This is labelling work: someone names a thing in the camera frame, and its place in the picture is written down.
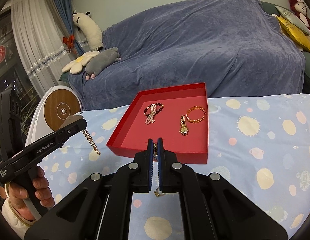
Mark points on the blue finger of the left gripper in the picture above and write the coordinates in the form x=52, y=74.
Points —
x=72, y=129

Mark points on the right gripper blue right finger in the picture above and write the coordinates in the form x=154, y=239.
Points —
x=161, y=165

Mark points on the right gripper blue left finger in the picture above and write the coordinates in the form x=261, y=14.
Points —
x=150, y=150

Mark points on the gold wristwatch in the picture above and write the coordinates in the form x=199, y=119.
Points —
x=183, y=127

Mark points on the gold chain cuff bangle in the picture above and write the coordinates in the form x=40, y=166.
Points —
x=195, y=114

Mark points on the person's left hand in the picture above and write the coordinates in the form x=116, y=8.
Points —
x=18, y=194

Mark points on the brown notebook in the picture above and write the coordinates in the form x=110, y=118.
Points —
x=71, y=119

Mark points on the round wooden white device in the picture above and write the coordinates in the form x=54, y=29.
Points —
x=57, y=104

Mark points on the red shallow cardboard box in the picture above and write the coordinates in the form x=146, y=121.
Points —
x=156, y=114

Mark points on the silver interlocked rings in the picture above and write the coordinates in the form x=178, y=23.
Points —
x=158, y=192

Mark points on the white daisy flower cushion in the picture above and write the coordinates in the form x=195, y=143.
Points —
x=77, y=65

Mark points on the gold bangle on wrist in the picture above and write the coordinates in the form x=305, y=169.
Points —
x=13, y=210

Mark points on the grey plush toy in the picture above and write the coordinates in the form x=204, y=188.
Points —
x=101, y=61

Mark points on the white sheer curtain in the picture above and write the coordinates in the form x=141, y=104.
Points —
x=38, y=39

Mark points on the red curtain bow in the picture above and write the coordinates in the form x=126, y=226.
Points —
x=70, y=43

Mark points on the white alpaca plush toy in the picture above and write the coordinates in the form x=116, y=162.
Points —
x=90, y=29

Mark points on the light blue patterned tablecloth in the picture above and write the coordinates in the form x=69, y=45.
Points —
x=260, y=145

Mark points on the blue-grey sofa throw blanket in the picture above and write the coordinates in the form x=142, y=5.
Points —
x=233, y=46

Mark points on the blue drape curtain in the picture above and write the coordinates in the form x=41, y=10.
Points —
x=63, y=16

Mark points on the green sofa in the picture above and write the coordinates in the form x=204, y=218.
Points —
x=271, y=9

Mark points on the gold satin pillow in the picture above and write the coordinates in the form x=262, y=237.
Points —
x=295, y=33

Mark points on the silver grey pillow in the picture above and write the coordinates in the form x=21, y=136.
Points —
x=299, y=21

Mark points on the red monkey plush toy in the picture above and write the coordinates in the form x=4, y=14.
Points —
x=300, y=9

